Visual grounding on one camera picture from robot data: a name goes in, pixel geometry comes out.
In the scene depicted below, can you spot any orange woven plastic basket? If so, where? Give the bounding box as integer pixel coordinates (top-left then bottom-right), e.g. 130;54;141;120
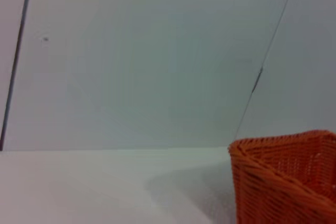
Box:
227;130;336;224

